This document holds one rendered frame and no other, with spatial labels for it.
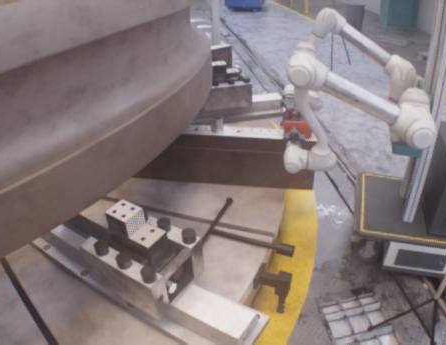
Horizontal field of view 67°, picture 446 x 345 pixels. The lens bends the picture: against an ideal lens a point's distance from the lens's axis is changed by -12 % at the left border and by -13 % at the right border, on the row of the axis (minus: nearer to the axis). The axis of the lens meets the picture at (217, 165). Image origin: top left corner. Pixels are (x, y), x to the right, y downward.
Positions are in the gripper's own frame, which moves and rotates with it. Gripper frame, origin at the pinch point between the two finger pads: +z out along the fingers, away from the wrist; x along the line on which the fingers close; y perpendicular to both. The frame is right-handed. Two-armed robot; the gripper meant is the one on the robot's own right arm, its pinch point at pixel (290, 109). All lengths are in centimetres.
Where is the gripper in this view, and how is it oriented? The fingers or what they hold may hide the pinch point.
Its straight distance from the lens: 240.7
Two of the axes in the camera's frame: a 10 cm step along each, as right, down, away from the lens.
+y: -0.4, -8.5, -5.3
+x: 9.8, 0.6, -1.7
